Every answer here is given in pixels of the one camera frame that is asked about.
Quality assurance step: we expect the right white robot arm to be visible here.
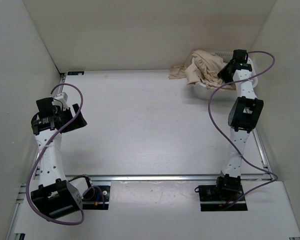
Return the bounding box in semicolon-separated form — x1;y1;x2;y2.
214;49;264;200

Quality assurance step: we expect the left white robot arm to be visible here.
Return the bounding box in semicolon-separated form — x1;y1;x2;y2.
30;93;95;219

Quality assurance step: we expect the front aluminium rail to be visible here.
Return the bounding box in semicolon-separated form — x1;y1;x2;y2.
19;173;273;183

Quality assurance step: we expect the blue white sticker label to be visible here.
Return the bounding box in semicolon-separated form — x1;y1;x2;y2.
67;71;85;76

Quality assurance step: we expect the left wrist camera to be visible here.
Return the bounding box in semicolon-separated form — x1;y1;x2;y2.
51;92;68;108

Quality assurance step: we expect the right aluminium rail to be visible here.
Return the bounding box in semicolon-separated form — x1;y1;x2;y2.
252;128;271;171

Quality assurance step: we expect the purple cable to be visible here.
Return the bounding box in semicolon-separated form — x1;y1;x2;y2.
207;50;279;209
26;83;106;224

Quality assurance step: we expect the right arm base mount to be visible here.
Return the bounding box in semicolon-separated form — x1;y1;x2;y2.
194;185;248;212

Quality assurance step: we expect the beige clothes pile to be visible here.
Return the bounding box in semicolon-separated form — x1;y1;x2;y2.
168;49;226;89

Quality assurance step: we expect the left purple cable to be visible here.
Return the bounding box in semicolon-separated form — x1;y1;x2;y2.
26;83;106;224

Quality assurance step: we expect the white laundry basket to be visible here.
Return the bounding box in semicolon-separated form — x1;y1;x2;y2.
191;51;260;102

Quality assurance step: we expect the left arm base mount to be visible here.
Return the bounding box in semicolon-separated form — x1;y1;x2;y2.
69;174;111;210

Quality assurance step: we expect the aluminium rail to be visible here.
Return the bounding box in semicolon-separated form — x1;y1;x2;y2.
252;128;271;171
57;72;67;95
19;173;273;183

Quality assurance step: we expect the left aluminium rail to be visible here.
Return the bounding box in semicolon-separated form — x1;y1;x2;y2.
57;72;67;95

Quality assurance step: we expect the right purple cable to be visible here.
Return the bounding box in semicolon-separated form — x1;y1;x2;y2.
207;50;279;209

